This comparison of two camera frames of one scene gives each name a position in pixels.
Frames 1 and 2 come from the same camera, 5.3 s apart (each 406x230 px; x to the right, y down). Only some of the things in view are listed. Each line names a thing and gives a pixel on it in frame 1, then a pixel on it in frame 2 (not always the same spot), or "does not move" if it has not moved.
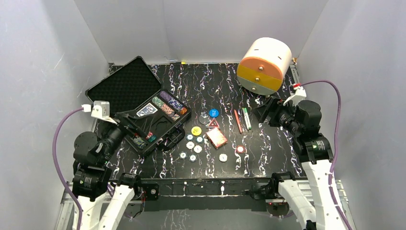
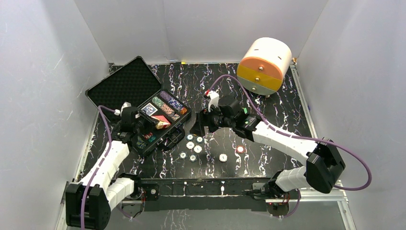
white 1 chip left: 190,144 does not move
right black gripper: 272,108 -> 203,117
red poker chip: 240,149 does not move
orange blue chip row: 170,112 does not move
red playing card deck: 217,138 -> 163,122
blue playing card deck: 149,109 does not move
